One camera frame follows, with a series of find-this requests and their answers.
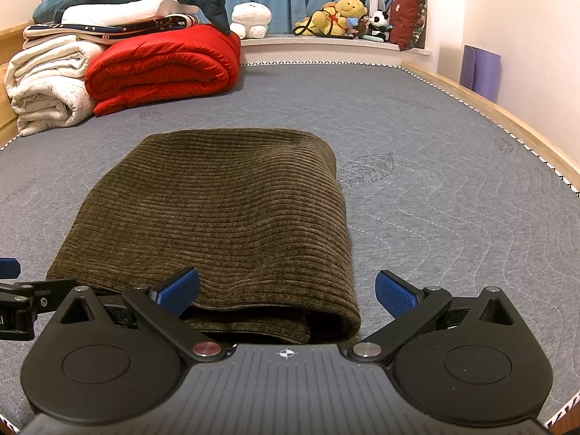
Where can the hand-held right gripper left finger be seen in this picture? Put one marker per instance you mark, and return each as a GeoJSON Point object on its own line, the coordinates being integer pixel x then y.
{"type": "Point", "coordinates": [179, 287]}

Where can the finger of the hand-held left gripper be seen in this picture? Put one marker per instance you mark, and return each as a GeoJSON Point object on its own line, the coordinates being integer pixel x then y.
{"type": "Point", "coordinates": [9, 268]}
{"type": "Point", "coordinates": [45, 292]}

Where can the navy star print blanket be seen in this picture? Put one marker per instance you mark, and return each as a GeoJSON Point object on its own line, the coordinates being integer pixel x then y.
{"type": "Point", "coordinates": [113, 27]}

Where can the white mushroom plush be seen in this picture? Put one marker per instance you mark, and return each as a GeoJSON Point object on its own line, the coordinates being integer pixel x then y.
{"type": "Point", "coordinates": [250, 18]}

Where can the purple rolled mat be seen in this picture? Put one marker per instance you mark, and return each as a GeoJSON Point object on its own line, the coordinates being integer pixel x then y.
{"type": "Point", "coordinates": [480, 72]}

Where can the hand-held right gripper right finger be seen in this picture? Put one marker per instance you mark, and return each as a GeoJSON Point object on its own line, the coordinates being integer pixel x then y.
{"type": "Point", "coordinates": [398, 292]}

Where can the wooden bed frame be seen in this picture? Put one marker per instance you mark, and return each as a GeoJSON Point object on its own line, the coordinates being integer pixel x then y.
{"type": "Point", "coordinates": [507, 120]}

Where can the grey quilted mattress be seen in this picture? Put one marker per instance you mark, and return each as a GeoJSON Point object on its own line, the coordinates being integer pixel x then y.
{"type": "Point", "coordinates": [430, 217]}

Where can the yellow bear plush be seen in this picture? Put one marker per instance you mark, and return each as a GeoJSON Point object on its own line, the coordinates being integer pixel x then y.
{"type": "Point", "coordinates": [333, 16]}

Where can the red folded quilt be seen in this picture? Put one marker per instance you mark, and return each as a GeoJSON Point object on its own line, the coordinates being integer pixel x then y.
{"type": "Point", "coordinates": [167, 68]}

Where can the dark red cushion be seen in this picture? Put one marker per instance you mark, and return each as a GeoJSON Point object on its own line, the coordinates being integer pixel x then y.
{"type": "Point", "coordinates": [408, 18]}

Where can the white pillow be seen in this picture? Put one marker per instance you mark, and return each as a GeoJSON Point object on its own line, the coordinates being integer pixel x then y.
{"type": "Point", "coordinates": [127, 9]}

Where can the white window ledge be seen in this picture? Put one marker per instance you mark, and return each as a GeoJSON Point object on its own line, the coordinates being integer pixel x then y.
{"type": "Point", "coordinates": [317, 50]}

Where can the white folded blanket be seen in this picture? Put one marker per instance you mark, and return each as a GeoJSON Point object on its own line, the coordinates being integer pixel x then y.
{"type": "Point", "coordinates": [45, 86]}

